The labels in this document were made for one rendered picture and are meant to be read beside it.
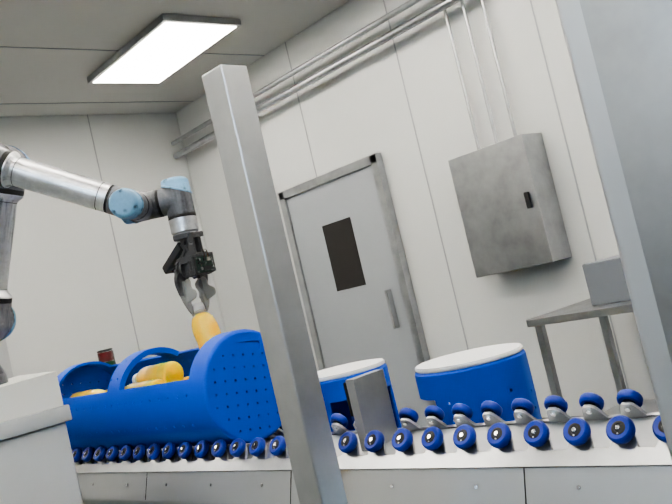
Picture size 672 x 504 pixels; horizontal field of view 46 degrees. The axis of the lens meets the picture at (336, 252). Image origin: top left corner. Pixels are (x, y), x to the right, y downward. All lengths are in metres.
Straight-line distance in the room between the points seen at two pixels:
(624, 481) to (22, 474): 1.39
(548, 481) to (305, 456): 0.40
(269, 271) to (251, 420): 0.74
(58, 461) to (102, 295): 5.39
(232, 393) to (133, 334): 5.58
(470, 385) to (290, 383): 0.66
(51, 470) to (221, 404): 0.45
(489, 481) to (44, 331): 6.05
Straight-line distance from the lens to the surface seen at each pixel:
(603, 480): 1.36
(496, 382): 1.95
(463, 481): 1.51
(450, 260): 5.75
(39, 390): 2.14
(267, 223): 1.39
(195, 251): 2.12
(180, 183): 2.16
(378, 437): 1.63
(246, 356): 2.05
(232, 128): 1.41
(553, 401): 1.60
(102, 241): 7.58
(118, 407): 2.31
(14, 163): 2.16
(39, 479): 2.14
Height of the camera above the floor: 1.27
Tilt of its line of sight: 3 degrees up
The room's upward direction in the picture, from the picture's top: 13 degrees counter-clockwise
